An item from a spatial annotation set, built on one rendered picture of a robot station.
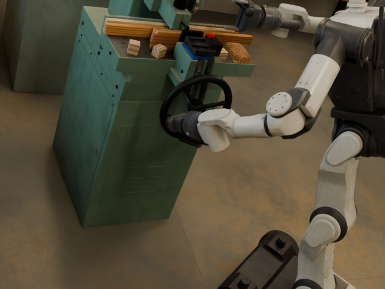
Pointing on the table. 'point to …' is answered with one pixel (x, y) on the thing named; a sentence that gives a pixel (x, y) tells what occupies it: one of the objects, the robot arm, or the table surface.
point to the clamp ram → (190, 34)
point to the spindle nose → (180, 4)
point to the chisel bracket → (173, 15)
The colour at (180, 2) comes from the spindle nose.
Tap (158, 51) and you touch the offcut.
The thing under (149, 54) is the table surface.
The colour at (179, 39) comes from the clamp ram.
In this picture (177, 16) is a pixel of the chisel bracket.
